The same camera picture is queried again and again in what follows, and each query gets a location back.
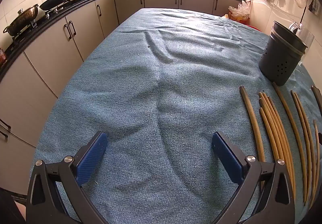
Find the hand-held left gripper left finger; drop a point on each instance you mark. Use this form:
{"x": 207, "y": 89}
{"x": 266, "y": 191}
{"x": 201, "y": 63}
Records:
{"x": 91, "y": 158}

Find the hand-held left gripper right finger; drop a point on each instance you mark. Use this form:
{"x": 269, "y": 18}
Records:
{"x": 227, "y": 158}

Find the set of wooden chopsticks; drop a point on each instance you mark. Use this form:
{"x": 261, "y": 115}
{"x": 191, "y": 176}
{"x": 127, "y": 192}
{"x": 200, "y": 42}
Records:
{"x": 254, "y": 123}

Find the dark grey perforated utensil holder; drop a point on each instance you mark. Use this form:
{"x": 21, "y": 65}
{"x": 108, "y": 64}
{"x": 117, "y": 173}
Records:
{"x": 279, "y": 60}

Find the blue tablecloth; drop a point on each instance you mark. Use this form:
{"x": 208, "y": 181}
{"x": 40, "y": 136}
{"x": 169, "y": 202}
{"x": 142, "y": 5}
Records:
{"x": 156, "y": 83}

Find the beige lower kitchen cabinets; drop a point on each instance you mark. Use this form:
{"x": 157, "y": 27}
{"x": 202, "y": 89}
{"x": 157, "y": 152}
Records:
{"x": 50, "y": 45}

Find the red plastic basin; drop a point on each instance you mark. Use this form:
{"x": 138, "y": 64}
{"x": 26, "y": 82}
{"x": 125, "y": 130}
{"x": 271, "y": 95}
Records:
{"x": 251, "y": 26}

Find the clear glass pitcher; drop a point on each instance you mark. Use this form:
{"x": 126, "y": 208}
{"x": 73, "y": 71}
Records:
{"x": 307, "y": 37}

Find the gas stove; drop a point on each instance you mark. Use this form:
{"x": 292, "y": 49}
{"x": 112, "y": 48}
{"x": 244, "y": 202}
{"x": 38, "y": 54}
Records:
{"x": 54, "y": 11}

